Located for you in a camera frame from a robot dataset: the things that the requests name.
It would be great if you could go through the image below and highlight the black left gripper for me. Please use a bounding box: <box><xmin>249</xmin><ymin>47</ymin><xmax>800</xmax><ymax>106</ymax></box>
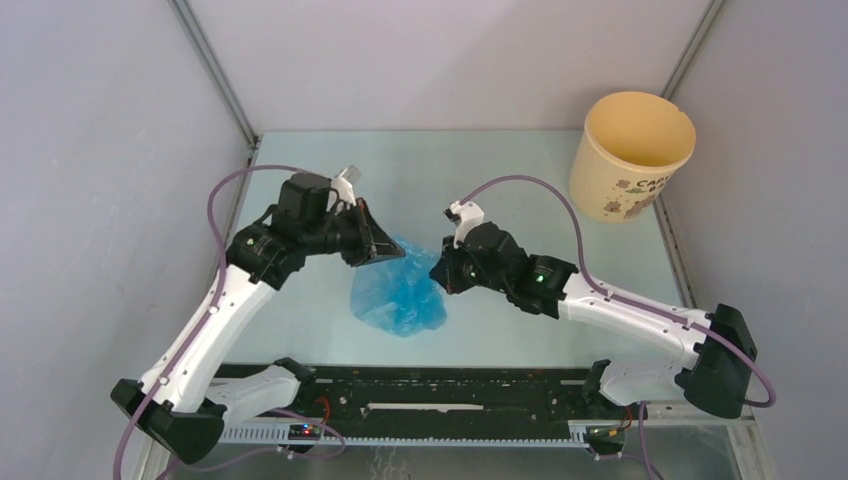
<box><xmin>303</xmin><ymin>197</ymin><xmax>405</xmax><ymax>267</ymax></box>

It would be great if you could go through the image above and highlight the blue plastic trash bag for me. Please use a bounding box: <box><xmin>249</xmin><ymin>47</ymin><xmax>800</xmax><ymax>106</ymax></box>
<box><xmin>350</xmin><ymin>239</ymin><xmax>447</xmax><ymax>338</ymax></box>

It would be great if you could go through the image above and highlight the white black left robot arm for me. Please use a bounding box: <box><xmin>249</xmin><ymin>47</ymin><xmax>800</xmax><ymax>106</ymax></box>
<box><xmin>111</xmin><ymin>166</ymin><xmax>405</xmax><ymax>465</ymax></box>

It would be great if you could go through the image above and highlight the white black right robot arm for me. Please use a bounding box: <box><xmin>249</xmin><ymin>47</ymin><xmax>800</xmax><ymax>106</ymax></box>
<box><xmin>429</xmin><ymin>222</ymin><xmax>757</xmax><ymax>419</ymax></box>

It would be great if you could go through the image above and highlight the yellow printed trash bin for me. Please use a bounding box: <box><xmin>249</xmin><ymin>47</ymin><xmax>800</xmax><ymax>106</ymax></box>
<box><xmin>568</xmin><ymin>91</ymin><xmax>696</xmax><ymax>223</ymax></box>

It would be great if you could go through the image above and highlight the small lit circuit board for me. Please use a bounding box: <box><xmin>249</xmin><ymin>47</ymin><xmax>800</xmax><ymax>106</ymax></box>
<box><xmin>287</xmin><ymin>424</ymin><xmax>323</xmax><ymax>440</ymax></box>

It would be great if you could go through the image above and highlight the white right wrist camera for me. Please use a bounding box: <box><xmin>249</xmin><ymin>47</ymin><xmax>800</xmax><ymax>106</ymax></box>
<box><xmin>444</xmin><ymin>201</ymin><xmax>485</xmax><ymax>249</ymax></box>

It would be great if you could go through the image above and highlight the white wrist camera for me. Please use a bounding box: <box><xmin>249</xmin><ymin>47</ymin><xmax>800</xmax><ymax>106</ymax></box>
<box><xmin>330</xmin><ymin>165</ymin><xmax>361</xmax><ymax>214</ymax></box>
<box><xmin>444</xmin><ymin>201</ymin><xmax>485</xmax><ymax>249</ymax></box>

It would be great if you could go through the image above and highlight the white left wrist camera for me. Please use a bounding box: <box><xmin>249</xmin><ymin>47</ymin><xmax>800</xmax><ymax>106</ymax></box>
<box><xmin>330</xmin><ymin>165</ymin><xmax>361</xmax><ymax>214</ymax></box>

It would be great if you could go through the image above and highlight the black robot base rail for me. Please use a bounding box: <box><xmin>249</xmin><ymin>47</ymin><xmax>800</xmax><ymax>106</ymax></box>
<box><xmin>228</xmin><ymin>360</ymin><xmax>647</xmax><ymax>442</ymax></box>

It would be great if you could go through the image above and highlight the aluminium corner frame left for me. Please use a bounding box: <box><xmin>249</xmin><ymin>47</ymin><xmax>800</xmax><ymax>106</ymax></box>
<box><xmin>169</xmin><ymin>0</ymin><xmax>259</xmax><ymax>149</ymax></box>

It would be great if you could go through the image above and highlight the aluminium corner frame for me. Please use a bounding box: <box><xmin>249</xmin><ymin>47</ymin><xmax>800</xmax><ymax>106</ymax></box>
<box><xmin>660</xmin><ymin>0</ymin><xmax>728</xmax><ymax>101</ymax></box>
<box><xmin>169</xmin><ymin>0</ymin><xmax>259</xmax><ymax>149</ymax></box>

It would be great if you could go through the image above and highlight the aluminium corner frame right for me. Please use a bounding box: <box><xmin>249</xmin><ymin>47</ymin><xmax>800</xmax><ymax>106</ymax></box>
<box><xmin>660</xmin><ymin>0</ymin><xmax>728</xmax><ymax>101</ymax></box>

